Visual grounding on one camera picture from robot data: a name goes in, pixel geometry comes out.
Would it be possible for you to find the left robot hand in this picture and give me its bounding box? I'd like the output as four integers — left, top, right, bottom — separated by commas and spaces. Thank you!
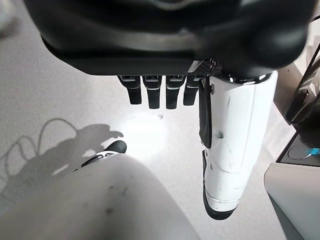
24, 0, 313, 221

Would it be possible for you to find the grey panel with black edge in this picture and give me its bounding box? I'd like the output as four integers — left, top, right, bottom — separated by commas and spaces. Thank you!
284, 32, 320, 127

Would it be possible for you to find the silver left robot leg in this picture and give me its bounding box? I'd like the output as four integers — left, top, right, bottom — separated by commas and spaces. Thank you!
0, 139, 202, 240

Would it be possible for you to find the white rounded equipment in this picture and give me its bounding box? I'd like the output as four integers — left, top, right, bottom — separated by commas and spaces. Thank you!
264, 129, 320, 240

